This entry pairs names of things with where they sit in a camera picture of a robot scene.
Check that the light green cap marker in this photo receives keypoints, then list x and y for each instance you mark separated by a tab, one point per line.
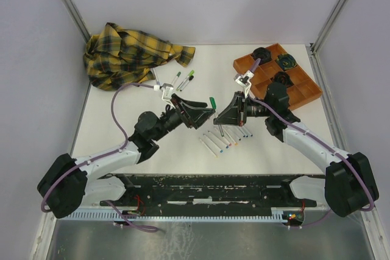
185	80

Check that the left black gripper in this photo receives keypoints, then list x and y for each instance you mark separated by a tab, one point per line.
198	109

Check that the purple cap marker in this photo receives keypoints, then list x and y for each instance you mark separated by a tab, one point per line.
156	76

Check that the orange compartment tray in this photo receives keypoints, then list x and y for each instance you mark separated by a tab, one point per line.
303	91

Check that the yellow marker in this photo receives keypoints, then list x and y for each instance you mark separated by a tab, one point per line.
231	136

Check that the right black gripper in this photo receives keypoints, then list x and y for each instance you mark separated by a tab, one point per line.
231	115

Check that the black cap marker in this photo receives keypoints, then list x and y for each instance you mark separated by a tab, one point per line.
186	83

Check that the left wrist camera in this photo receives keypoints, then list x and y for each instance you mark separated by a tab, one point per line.
166	91

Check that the dark floral rolled sock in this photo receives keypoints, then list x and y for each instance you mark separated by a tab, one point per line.
283	78

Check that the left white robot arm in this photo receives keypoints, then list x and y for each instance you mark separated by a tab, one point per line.
72	182

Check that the yellow plaid shirt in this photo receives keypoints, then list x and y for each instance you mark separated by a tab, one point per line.
119	56

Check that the right aluminium frame post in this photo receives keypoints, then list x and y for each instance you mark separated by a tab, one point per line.
328	25

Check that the green blue rolled sock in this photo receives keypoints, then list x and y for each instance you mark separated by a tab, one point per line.
286	61

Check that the pink cap marker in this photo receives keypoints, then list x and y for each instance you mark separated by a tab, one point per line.
208	148

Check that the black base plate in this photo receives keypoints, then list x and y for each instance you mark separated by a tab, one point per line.
209	195

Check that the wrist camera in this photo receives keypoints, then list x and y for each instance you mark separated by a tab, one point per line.
166	91
244	80

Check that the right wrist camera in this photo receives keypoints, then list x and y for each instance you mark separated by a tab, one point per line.
244	80

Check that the green cap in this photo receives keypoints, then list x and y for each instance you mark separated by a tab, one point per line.
213	103

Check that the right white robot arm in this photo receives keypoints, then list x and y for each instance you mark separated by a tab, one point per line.
349	184

